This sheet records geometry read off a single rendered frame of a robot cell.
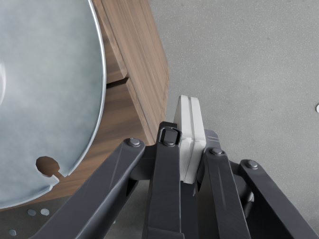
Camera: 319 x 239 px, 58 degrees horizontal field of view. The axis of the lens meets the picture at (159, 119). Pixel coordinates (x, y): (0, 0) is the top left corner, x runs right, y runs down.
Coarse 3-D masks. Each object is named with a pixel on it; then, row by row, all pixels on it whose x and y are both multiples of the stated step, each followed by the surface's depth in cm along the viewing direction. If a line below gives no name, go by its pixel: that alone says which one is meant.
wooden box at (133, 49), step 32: (96, 0) 21; (128, 0) 33; (128, 32) 29; (128, 64) 25; (160, 64) 46; (128, 96) 23; (160, 96) 38; (128, 128) 25; (96, 160) 26; (64, 192) 28
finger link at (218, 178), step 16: (208, 160) 15; (224, 160) 15; (208, 176) 14; (224, 176) 14; (208, 192) 13; (224, 192) 12; (208, 208) 12; (224, 208) 12; (240, 208) 12; (208, 224) 12; (224, 224) 11; (240, 224) 11
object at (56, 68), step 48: (0, 0) 20; (48, 0) 20; (0, 48) 21; (48, 48) 21; (96, 48) 21; (0, 96) 23; (48, 96) 23; (96, 96) 22; (0, 144) 25; (48, 144) 25; (0, 192) 27
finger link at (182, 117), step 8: (184, 96) 22; (184, 104) 20; (176, 112) 22; (184, 112) 19; (176, 120) 20; (184, 120) 18; (184, 128) 17; (184, 136) 16; (192, 136) 16; (184, 144) 16; (184, 152) 16; (184, 160) 16; (184, 168) 17
